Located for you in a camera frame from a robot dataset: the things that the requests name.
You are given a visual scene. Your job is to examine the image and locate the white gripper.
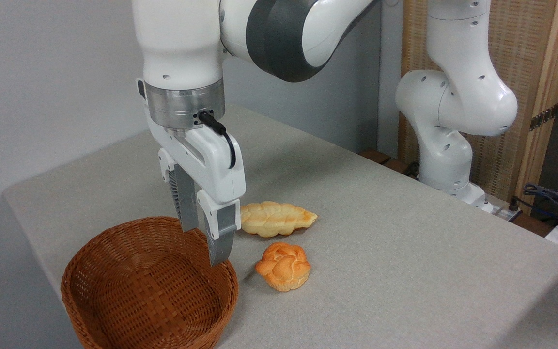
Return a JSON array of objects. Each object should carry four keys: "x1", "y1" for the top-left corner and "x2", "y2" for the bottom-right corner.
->
[{"x1": 146, "y1": 114, "x2": 247, "y2": 267}]

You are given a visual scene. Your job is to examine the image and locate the round knotted bread roll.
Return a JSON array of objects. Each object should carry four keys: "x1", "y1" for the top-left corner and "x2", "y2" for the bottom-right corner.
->
[{"x1": 254, "y1": 242, "x2": 312, "y2": 293}]

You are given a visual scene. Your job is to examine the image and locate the long braided bread loaf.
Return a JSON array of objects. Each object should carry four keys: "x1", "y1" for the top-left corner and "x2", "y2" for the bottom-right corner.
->
[{"x1": 240, "y1": 201, "x2": 318, "y2": 238}]

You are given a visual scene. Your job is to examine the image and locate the brown woven wicker basket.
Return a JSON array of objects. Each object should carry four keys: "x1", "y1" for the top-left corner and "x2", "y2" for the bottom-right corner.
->
[{"x1": 60, "y1": 216, "x2": 239, "y2": 349}]

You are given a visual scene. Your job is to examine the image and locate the grey tablecloth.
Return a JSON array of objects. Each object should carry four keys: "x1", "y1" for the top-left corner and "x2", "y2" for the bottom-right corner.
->
[{"x1": 3, "y1": 104, "x2": 558, "y2": 349}]

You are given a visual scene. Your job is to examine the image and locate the dark metal screen hinge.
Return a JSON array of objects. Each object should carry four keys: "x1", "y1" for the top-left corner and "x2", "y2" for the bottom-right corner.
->
[{"x1": 529, "y1": 104, "x2": 558, "y2": 132}]

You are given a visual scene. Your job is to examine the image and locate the wooden woven folding screen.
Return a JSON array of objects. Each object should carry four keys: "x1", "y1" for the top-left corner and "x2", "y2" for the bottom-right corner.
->
[{"x1": 399, "y1": 0, "x2": 558, "y2": 215}]

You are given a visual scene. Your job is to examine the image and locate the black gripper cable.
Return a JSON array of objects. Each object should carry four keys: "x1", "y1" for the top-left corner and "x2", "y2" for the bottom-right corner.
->
[{"x1": 198, "y1": 111, "x2": 237, "y2": 170}]

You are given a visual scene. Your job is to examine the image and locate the bundle of dark cables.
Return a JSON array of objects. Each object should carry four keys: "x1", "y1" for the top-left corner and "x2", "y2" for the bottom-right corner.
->
[{"x1": 523, "y1": 183, "x2": 558, "y2": 229}]

